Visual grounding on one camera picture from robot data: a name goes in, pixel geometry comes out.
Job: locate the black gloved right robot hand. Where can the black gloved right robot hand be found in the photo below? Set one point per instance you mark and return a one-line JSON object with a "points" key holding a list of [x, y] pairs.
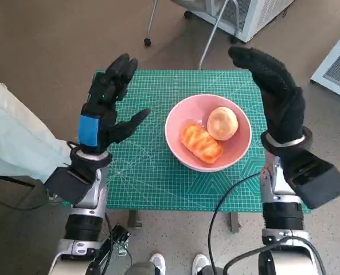
{"points": [[281, 106]]}

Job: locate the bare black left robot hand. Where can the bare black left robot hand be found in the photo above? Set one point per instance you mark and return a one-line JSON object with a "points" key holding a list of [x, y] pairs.
{"points": [[106, 94]]}

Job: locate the round toy bread bun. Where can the round toy bread bun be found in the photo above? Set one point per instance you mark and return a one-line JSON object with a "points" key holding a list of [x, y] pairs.
{"points": [[222, 123]]}

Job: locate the pink bowl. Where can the pink bowl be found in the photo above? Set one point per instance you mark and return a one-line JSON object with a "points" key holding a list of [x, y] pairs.
{"points": [[187, 114]]}

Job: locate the long braided toy bread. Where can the long braided toy bread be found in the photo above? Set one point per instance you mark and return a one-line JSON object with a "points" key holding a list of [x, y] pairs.
{"points": [[199, 143]]}

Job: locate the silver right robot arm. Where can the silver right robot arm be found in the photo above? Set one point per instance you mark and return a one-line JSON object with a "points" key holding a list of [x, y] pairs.
{"points": [[281, 215]]}

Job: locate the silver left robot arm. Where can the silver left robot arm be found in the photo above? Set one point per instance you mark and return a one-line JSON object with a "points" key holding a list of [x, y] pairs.
{"points": [[83, 226]]}

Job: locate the white vent unit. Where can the white vent unit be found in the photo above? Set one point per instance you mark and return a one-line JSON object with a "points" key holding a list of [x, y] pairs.
{"points": [[339, 66]]}

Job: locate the silver chair leg with caster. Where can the silver chair leg with caster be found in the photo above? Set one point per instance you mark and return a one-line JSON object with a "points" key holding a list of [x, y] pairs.
{"points": [[150, 23]]}

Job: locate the green cutting mat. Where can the green cutting mat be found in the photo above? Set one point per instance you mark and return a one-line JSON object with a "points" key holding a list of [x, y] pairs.
{"points": [[146, 172]]}

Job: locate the white mesh cabinet on casters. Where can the white mesh cabinet on casters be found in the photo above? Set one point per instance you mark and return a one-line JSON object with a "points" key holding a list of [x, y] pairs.
{"points": [[261, 14]]}

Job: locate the black metal stand bar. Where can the black metal stand bar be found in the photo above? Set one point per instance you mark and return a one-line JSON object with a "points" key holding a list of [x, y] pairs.
{"points": [[121, 233]]}

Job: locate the person's foot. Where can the person's foot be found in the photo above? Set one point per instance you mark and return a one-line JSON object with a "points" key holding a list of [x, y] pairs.
{"points": [[200, 263], [157, 263]]}

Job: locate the person's leg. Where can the person's leg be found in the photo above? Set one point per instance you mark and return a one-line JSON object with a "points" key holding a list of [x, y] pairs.
{"points": [[141, 270], [214, 271]]}

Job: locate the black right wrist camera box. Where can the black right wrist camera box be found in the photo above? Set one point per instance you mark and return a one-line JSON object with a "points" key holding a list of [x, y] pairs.
{"points": [[318, 177]]}

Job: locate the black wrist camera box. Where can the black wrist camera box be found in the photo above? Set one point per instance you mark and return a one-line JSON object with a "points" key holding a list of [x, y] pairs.
{"points": [[318, 177], [66, 184]]}

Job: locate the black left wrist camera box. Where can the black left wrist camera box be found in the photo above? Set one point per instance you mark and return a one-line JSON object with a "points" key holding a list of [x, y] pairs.
{"points": [[66, 184]]}

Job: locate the grey table leg bracket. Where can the grey table leg bracket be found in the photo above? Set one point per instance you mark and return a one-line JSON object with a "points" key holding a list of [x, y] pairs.
{"points": [[134, 219], [234, 223]]}

